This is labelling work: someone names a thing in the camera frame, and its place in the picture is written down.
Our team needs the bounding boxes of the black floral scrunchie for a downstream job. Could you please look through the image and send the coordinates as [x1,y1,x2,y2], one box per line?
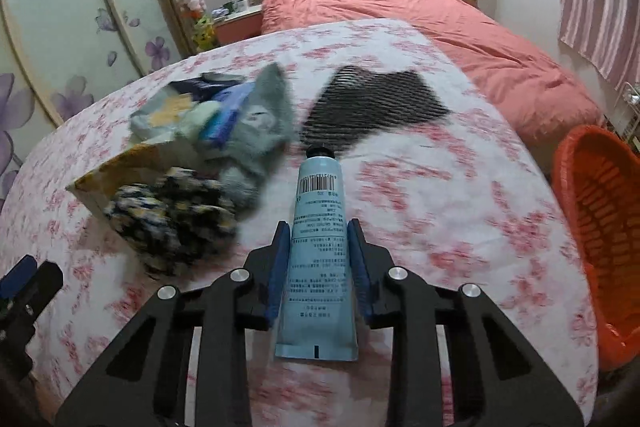
[104,168,238,277]

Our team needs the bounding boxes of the yellow snack bag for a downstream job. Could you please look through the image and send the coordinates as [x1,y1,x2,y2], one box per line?
[66,142,203,221]

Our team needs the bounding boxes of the light blue cream tube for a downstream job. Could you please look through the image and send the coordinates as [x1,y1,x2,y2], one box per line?
[274,145,358,362]

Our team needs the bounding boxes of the grey smiley sock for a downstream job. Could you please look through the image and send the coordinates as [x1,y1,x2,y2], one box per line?
[218,63,295,212]

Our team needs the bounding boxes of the orange plastic trash basket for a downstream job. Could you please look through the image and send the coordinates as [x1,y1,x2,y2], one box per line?
[552,124,639,371]

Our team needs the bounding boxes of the pink floral tablecloth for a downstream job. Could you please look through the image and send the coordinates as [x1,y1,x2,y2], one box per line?
[1,20,598,417]

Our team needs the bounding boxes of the floral glass wardrobe doors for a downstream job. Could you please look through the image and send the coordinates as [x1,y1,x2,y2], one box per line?
[1,0,188,195]

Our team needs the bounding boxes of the coral pink duvet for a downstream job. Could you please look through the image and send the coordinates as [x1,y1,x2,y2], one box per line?
[262,0,603,146]

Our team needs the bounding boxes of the black mesh mat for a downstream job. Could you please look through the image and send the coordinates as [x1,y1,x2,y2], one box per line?
[299,66,450,155]

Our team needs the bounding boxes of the stack of plush toys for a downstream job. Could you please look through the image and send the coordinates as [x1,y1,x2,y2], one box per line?
[174,0,217,52]

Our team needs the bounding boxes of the pink bedside table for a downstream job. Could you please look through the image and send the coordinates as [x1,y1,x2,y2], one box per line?
[215,4,262,46]

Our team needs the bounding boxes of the pink striped curtain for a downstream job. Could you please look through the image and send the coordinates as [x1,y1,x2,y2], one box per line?
[559,0,639,91]

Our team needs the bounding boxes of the white wire rack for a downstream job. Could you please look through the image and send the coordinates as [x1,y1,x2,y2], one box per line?
[606,81,640,154]

